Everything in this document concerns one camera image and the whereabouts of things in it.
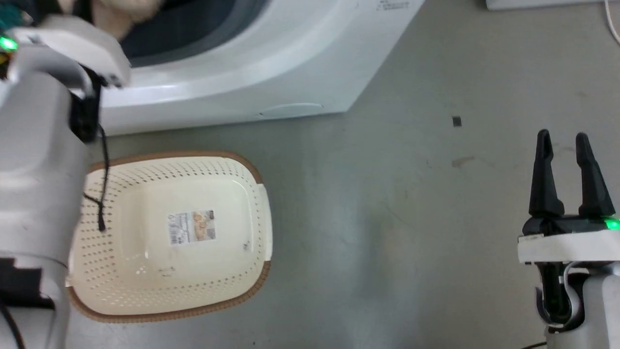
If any thin white cable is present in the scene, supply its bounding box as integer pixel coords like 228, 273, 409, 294
603, 0, 620, 47

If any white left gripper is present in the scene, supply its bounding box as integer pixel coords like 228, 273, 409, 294
0, 0, 132, 89

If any white washing machine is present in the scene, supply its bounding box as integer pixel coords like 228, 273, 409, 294
97, 0, 427, 137

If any printed paper label sticker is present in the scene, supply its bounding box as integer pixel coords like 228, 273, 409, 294
168, 209, 217, 247

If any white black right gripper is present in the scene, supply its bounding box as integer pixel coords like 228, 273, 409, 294
517, 129, 620, 266

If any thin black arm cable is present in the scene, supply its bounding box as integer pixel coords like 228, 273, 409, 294
82, 124, 110, 233

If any cream perforated laundry basket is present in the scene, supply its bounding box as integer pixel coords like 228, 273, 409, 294
65, 150, 273, 324

